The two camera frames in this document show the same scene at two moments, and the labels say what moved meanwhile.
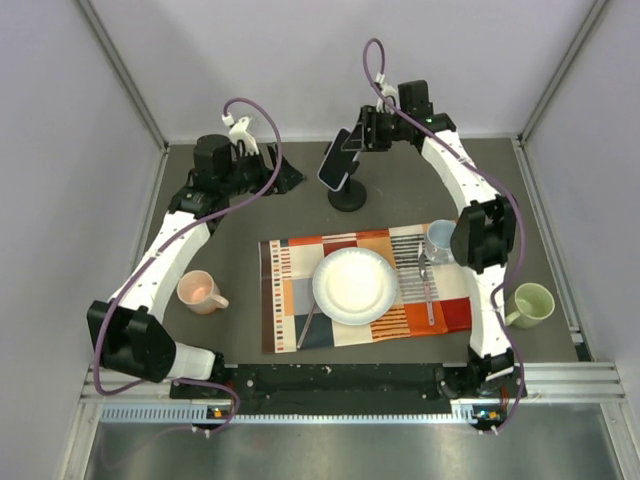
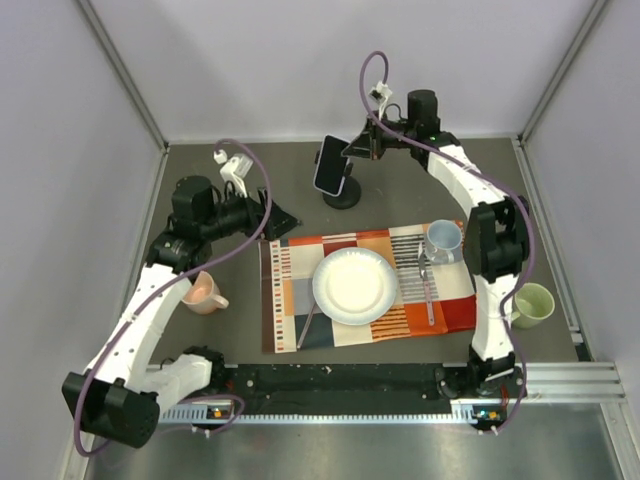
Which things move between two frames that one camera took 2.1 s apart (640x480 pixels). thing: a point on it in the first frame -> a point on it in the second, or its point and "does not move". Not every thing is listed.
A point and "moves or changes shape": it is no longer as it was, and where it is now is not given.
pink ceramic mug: x=198 y=290 does not move
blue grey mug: x=438 y=249 does not move
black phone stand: x=352 y=194 moves or changes shape
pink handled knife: x=307 y=323 does not move
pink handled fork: x=427 y=286 does not move
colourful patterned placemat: x=431 y=297 does not move
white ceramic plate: x=355 y=286 does not move
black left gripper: x=265 y=173 -> x=256 y=212
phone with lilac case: x=335 y=168 moves or changes shape
